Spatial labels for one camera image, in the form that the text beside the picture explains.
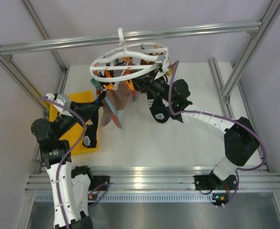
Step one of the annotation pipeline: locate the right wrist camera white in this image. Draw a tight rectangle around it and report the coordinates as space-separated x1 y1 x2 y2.
154 58 169 80

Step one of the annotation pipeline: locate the aluminium top crossbar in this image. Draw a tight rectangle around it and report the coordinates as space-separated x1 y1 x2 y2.
0 20 262 55

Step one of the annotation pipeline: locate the white slotted cable duct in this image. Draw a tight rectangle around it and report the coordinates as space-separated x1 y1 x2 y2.
34 191 215 204

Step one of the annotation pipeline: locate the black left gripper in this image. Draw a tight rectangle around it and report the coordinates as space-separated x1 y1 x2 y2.
53 100 98 138

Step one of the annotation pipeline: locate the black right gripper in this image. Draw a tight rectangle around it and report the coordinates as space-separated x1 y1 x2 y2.
125 65 176 104

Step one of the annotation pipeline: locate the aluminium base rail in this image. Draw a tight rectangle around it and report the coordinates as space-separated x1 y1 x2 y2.
25 166 280 193

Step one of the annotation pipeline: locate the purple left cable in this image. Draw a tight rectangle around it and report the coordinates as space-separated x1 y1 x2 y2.
39 96 110 229

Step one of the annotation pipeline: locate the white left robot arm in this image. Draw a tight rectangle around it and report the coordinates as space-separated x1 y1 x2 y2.
31 96 103 229

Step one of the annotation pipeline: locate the purple cable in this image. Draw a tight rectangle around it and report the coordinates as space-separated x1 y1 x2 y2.
168 60 268 171
39 96 110 229

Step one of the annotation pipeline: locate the yellow plastic tray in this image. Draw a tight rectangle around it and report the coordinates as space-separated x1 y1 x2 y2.
49 91 98 156

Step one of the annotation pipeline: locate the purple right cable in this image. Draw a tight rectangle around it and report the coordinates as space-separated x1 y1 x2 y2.
168 60 268 171

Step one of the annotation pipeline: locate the black patterned sock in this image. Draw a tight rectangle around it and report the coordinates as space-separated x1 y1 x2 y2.
83 91 106 148
146 92 170 124

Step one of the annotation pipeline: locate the large brown sock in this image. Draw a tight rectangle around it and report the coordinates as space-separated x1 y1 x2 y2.
101 81 138 129

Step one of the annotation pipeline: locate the white round clip hanger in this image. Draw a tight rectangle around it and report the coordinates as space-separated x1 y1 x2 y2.
89 28 169 83

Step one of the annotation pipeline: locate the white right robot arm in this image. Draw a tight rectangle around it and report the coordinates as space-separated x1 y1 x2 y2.
132 75 260 191

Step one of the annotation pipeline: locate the yellow beige sock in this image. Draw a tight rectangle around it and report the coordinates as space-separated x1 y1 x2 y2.
166 60 175 77

